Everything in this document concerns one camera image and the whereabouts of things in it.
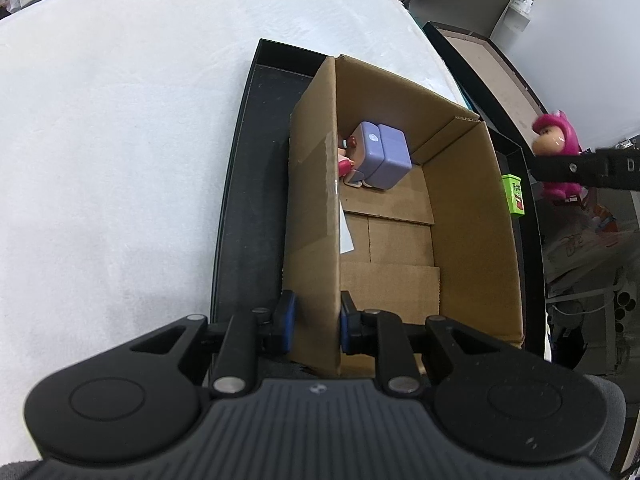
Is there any brown-haired doll figurine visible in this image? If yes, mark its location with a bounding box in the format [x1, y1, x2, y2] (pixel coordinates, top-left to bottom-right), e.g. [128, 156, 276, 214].
[337, 136, 363, 188]

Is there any purple cube toy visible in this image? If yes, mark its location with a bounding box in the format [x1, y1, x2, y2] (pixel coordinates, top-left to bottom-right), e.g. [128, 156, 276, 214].
[343, 122, 412, 191]

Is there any brown cardboard box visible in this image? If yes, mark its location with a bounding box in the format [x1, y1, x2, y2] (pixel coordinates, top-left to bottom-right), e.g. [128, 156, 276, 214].
[283, 55, 524, 377]

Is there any white paper slip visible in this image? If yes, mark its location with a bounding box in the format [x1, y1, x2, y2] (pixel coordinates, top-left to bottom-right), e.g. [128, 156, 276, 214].
[338, 202, 355, 255]

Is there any green toy tin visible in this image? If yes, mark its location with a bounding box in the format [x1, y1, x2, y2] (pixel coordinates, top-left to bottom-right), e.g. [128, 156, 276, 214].
[501, 174, 525, 217]

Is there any black framed board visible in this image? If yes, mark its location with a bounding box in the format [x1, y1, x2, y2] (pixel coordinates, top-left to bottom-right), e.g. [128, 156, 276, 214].
[423, 22, 546, 154]

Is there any pink hooded figurine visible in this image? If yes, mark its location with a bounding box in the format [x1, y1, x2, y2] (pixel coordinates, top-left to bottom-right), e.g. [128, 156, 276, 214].
[532, 110, 582, 202]

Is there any black shallow tray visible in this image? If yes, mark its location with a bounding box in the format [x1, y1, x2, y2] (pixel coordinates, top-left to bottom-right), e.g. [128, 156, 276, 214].
[210, 25, 546, 356]

